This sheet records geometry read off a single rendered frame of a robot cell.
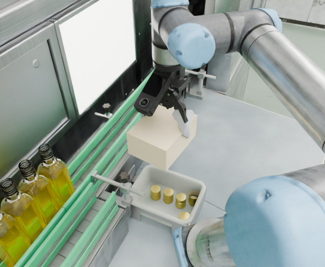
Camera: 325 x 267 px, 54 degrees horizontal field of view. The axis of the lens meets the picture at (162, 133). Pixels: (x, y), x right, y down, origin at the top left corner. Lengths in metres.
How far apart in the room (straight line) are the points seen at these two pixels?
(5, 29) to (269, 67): 0.57
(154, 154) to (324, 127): 0.45
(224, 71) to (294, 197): 1.27
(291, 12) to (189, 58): 3.79
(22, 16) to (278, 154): 1.01
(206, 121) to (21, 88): 0.83
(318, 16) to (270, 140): 3.06
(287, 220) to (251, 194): 0.04
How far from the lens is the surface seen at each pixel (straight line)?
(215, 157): 1.28
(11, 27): 0.84
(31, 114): 0.93
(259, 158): 1.31
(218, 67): 1.55
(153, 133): 0.81
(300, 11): 4.32
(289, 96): 0.51
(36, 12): 0.89
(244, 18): 0.63
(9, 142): 0.91
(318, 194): 0.33
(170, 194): 1.06
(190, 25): 0.58
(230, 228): 0.38
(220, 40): 0.61
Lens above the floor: 1.67
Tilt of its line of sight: 43 degrees down
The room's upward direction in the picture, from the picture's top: straight up
